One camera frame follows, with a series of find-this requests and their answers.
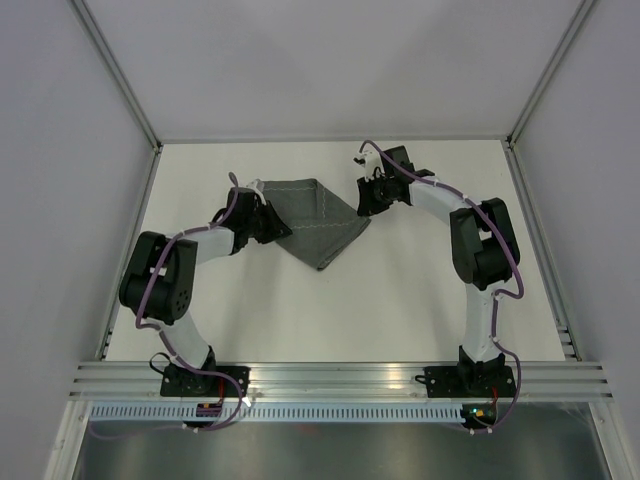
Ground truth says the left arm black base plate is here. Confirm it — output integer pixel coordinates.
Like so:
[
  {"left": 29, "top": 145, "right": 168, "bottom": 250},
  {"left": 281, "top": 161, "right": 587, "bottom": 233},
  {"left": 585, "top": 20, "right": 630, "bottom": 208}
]
[{"left": 160, "top": 364, "right": 250, "bottom": 398}]

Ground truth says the aluminium front rail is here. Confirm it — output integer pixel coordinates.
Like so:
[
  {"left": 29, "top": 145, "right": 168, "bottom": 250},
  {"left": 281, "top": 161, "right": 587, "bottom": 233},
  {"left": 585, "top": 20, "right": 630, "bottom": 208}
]
[{"left": 66, "top": 361, "right": 613, "bottom": 403}]

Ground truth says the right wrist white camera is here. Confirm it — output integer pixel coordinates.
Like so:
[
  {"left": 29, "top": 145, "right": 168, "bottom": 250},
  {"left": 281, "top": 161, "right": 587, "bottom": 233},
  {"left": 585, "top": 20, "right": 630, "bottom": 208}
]
[{"left": 353, "top": 150, "right": 385, "bottom": 182}]

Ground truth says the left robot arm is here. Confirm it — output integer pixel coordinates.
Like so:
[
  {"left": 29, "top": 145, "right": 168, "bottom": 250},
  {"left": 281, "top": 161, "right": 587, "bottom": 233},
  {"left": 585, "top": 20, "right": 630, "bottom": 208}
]
[{"left": 118, "top": 180, "right": 292, "bottom": 396}]

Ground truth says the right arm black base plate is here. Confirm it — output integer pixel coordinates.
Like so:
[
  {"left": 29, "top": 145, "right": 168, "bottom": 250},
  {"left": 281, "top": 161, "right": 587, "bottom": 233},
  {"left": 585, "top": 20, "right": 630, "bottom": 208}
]
[{"left": 413, "top": 366, "right": 516, "bottom": 399}]

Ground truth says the wrist white camera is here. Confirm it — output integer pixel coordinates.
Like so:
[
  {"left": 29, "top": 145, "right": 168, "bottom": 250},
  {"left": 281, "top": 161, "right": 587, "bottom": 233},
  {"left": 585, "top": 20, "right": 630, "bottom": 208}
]
[
  {"left": 246, "top": 179, "right": 267, "bottom": 205},
  {"left": 353, "top": 150, "right": 385, "bottom": 182}
]

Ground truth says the right aluminium frame post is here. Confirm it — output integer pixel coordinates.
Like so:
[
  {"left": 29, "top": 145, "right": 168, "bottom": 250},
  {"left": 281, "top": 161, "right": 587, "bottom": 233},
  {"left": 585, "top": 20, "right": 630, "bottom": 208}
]
[{"left": 503, "top": 0, "right": 599, "bottom": 149}]

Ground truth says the aluminium frame post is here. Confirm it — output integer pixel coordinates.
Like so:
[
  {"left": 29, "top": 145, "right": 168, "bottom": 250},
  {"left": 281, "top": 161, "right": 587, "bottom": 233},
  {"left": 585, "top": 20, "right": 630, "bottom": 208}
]
[
  {"left": 503, "top": 0, "right": 599, "bottom": 149},
  {"left": 68, "top": 0, "right": 162, "bottom": 153}
]

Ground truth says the grey cloth napkin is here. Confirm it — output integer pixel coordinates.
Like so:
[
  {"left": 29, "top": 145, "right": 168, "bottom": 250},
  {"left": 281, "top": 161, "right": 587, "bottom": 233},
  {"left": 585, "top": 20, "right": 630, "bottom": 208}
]
[{"left": 263, "top": 178, "right": 371, "bottom": 271}]

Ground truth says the left aluminium frame post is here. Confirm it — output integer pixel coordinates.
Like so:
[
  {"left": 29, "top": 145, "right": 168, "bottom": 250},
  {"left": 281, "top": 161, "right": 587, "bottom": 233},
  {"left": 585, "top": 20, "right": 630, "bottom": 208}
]
[{"left": 68, "top": 0, "right": 162, "bottom": 153}]

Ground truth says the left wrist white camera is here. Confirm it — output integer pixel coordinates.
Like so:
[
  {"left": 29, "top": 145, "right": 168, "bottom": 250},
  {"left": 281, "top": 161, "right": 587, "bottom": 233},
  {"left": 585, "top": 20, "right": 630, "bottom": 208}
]
[{"left": 246, "top": 179, "right": 267, "bottom": 205}]

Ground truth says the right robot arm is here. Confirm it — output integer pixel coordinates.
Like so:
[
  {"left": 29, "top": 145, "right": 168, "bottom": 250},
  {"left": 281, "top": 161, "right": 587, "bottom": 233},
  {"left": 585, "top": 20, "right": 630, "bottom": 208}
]
[{"left": 354, "top": 140, "right": 524, "bottom": 396}]

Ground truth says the white slotted cable duct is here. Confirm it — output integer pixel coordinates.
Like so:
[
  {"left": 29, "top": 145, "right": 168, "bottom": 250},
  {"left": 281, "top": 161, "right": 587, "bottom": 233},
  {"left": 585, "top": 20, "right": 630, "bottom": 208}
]
[{"left": 89, "top": 401, "right": 464, "bottom": 424}]

